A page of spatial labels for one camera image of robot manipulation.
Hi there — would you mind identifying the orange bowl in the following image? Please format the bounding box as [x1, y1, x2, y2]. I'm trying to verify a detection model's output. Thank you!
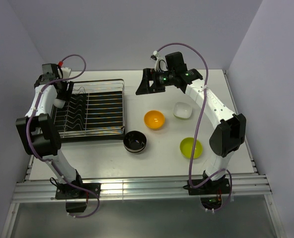
[144, 110, 165, 130]

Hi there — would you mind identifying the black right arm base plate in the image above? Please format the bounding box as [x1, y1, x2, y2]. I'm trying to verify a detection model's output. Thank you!
[183, 178, 231, 195]

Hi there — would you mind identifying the steel wire dish rack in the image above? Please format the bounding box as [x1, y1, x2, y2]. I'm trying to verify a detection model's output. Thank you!
[52, 79, 125, 140]

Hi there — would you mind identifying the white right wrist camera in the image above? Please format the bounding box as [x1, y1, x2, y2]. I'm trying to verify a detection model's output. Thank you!
[150, 51, 164, 72]

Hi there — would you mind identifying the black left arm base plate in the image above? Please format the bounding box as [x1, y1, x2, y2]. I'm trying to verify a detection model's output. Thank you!
[55, 182, 101, 200]

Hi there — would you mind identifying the black patterned bowl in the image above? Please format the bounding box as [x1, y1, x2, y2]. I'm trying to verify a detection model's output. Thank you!
[123, 130, 147, 153]

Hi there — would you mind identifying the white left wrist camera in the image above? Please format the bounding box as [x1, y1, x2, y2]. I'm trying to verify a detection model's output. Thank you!
[58, 61, 71, 79]

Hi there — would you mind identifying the lime green bowl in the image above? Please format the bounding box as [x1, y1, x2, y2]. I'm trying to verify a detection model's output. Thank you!
[179, 137, 203, 159]

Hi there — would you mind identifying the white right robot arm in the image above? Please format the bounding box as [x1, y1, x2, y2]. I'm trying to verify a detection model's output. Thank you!
[135, 51, 246, 193]

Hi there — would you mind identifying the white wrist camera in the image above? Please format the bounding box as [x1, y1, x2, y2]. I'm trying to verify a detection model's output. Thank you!
[58, 61, 71, 79]
[150, 51, 164, 72]

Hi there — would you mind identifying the white round bowl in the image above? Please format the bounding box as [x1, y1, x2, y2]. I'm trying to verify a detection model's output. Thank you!
[53, 99, 65, 109]

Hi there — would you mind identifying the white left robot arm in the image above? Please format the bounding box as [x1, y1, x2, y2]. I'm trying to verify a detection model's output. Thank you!
[16, 61, 85, 198]

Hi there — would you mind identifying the white square bowl green outside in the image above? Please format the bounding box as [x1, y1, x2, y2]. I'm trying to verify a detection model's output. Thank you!
[173, 102, 192, 120]

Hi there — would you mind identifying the aluminium table edge rail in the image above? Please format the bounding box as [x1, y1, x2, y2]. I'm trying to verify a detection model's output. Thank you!
[12, 174, 272, 203]

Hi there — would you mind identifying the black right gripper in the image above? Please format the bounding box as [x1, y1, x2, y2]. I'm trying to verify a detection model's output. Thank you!
[135, 68, 175, 95]

